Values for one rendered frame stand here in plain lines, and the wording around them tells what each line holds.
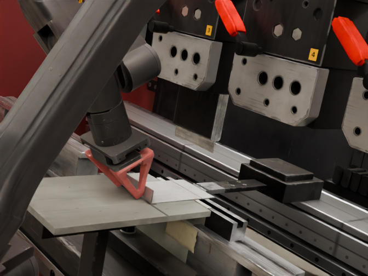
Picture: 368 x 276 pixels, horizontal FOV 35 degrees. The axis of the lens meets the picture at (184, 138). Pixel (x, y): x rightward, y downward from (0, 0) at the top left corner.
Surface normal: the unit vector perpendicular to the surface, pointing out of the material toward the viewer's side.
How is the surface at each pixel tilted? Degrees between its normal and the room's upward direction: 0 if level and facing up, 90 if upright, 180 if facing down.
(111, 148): 28
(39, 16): 123
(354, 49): 90
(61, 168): 90
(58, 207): 0
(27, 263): 62
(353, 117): 90
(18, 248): 15
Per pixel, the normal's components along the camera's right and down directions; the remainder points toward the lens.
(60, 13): 0.53, -0.11
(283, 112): -0.77, 0.00
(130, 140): -0.21, -0.85
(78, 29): -0.23, -0.29
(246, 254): 0.18, -0.96
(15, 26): 0.61, 0.29
